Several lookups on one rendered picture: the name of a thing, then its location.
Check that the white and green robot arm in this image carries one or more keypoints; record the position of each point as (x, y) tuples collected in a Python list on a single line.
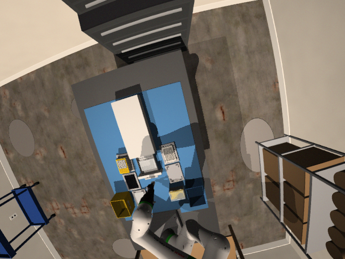
[(171, 245)]

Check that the yellow open-top bin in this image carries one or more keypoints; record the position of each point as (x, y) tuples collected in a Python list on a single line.
[(122, 204)]

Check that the blue flat mat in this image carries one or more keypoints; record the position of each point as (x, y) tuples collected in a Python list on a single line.
[(168, 120)]

